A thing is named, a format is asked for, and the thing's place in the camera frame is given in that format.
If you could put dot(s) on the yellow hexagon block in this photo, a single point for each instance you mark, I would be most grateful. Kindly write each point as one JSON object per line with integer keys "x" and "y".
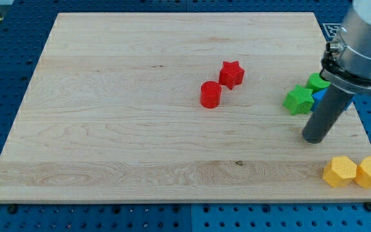
{"x": 339, "y": 172}

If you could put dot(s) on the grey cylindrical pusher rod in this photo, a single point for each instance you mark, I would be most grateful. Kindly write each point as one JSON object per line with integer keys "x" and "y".
{"x": 332, "y": 105}

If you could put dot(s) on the yellow heart block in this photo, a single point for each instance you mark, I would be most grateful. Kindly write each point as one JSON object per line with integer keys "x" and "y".
{"x": 363, "y": 173}

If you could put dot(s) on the wooden board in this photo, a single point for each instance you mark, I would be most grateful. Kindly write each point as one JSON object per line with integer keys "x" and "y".
{"x": 112, "y": 114}

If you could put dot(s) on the fiducial marker tag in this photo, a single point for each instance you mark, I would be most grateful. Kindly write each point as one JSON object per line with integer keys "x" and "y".
{"x": 330, "y": 30}

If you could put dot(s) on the green star block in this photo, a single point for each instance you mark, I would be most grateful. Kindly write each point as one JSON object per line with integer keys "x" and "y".
{"x": 299, "y": 100}

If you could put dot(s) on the red star block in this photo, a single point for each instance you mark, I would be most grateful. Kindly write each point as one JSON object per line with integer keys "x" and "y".
{"x": 231, "y": 74}

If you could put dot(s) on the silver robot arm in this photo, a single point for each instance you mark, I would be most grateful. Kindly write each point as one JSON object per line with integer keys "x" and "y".
{"x": 346, "y": 64}

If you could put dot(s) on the blue cube block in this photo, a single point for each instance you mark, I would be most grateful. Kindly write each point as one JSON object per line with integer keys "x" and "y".
{"x": 318, "y": 96}

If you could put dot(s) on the red cylinder block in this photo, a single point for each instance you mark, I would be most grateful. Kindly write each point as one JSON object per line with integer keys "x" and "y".
{"x": 210, "y": 94}

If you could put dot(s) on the green cylinder block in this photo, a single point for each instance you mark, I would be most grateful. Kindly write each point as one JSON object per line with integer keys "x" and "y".
{"x": 316, "y": 83}

